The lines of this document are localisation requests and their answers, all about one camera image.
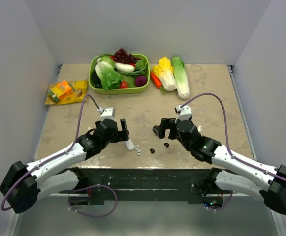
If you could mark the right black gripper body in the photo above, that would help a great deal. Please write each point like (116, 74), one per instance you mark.
(169, 124)

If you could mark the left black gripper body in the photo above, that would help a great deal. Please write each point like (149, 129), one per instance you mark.
(118, 135)

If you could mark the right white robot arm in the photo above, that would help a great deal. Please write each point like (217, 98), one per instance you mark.
(238, 173)

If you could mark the white earbud charging case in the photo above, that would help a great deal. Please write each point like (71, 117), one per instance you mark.
(129, 145)

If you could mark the red strawberry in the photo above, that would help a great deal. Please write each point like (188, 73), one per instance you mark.
(123, 84)

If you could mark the green napa cabbage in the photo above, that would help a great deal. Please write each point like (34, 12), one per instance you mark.
(181, 78)

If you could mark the green lettuce head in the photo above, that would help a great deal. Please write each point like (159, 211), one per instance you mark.
(110, 79)

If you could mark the orange carrot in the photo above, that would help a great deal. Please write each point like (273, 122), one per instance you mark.
(157, 82)

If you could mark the yellow snack bag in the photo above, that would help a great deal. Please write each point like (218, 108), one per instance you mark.
(76, 97)

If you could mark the white radish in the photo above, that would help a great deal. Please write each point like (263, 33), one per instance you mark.
(125, 68)

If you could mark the yellow napa cabbage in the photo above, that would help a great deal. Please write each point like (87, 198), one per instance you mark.
(165, 72)

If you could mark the orange juice carton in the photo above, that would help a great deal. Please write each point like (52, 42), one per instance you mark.
(60, 91)

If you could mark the green leafy vegetable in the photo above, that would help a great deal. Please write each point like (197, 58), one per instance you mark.
(130, 77)

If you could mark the round green cabbage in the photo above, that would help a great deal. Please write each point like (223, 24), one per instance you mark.
(106, 59)

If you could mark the red grape bunch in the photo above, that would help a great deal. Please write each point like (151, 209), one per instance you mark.
(122, 56)

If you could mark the green plastic basket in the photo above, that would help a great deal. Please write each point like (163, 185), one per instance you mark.
(134, 90)

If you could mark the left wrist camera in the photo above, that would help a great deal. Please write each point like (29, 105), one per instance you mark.
(107, 113)

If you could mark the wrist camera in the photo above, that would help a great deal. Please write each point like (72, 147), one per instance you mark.
(184, 113)
(107, 113)

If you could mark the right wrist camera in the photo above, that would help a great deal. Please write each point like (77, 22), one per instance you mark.
(184, 113)

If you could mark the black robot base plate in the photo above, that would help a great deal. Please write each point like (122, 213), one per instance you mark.
(96, 186)

